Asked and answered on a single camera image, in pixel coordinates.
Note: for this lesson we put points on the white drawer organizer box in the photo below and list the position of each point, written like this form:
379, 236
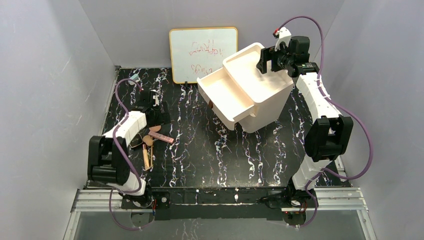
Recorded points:
267, 91

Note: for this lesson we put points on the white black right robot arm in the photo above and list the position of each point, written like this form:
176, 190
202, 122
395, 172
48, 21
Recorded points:
329, 135

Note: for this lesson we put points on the pink lipstick box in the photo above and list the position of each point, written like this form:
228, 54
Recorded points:
161, 137

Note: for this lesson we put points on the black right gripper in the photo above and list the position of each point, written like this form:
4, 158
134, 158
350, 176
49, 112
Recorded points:
269, 55

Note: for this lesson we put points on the white top drawer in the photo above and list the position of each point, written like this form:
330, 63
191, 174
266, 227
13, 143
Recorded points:
225, 97

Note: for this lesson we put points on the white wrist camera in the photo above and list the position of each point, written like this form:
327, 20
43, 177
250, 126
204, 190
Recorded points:
281, 34
154, 98

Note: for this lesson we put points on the black compact powder case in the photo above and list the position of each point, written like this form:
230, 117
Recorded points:
136, 141

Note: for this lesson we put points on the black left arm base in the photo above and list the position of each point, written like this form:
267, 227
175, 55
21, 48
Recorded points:
153, 199

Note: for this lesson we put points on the yellow framed whiteboard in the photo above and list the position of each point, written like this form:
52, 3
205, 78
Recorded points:
198, 52

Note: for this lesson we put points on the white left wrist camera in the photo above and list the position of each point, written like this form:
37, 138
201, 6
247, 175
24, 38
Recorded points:
154, 98

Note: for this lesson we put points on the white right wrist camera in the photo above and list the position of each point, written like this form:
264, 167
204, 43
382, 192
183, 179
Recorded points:
281, 34

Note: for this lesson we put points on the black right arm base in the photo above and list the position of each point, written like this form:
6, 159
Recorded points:
288, 200

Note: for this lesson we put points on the round orange makeup sponge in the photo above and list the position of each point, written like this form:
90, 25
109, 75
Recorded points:
155, 128

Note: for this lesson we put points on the teardrop orange makeup sponge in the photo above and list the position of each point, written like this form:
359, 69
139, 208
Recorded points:
148, 140

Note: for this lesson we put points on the light blue small stapler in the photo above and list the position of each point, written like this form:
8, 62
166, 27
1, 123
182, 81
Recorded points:
134, 77

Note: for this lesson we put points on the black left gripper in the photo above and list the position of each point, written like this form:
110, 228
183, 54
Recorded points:
149, 101

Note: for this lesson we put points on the thin wooden makeup pencil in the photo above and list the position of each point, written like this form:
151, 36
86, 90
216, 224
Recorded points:
150, 156

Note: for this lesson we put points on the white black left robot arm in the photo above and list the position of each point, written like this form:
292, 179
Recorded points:
108, 159

